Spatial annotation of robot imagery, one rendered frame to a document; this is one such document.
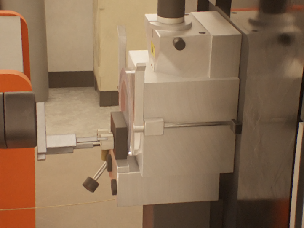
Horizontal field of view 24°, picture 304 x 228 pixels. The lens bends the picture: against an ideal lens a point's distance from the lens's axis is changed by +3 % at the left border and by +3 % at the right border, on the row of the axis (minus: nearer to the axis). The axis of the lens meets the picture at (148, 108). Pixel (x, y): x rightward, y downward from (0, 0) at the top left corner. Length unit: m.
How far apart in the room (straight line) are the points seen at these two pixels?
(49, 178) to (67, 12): 2.59
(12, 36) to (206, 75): 0.62
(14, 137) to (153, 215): 0.16
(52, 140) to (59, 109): 3.30
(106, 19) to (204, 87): 3.18
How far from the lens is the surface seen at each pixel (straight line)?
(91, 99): 4.10
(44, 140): 0.65
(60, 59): 4.24
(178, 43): 0.62
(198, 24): 0.67
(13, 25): 1.28
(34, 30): 3.89
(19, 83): 1.02
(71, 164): 1.70
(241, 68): 0.65
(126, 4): 3.80
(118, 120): 0.69
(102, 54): 3.86
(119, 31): 0.72
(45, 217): 1.50
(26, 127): 0.65
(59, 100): 4.09
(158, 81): 0.63
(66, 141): 0.66
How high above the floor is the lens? 1.46
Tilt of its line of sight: 22 degrees down
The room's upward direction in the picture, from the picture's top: 2 degrees clockwise
